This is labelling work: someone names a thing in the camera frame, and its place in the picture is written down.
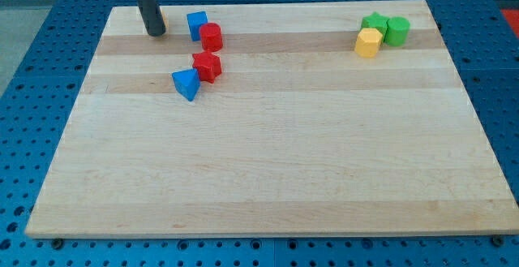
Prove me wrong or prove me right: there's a yellow wooden hexagon block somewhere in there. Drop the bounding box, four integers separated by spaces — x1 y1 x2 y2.
354 28 383 58

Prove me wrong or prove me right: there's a yellow block behind rod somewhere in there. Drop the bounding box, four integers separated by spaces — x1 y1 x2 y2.
161 7 169 32

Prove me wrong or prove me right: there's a green wooden star block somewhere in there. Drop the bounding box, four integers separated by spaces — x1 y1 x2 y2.
361 11 389 37

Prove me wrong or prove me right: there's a blue wooden triangular prism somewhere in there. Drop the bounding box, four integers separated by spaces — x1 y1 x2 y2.
171 68 200 101

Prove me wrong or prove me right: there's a light wooden board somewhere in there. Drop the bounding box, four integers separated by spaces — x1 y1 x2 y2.
25 0 518 239

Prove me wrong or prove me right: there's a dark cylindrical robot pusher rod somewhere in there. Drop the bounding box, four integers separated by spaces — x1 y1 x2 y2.
136 0 166 37

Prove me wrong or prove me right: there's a red wooden cylinder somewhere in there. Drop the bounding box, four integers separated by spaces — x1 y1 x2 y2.
199 22 223 52

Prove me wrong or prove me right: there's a green wooden cylinder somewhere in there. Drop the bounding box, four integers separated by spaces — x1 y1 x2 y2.
384 17 410 46

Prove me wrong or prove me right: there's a red wooden star block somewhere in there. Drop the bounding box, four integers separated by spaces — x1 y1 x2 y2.
192 51 222 84

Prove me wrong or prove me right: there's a blue wooden cube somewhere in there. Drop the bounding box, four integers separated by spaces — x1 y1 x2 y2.
187 11 208 41

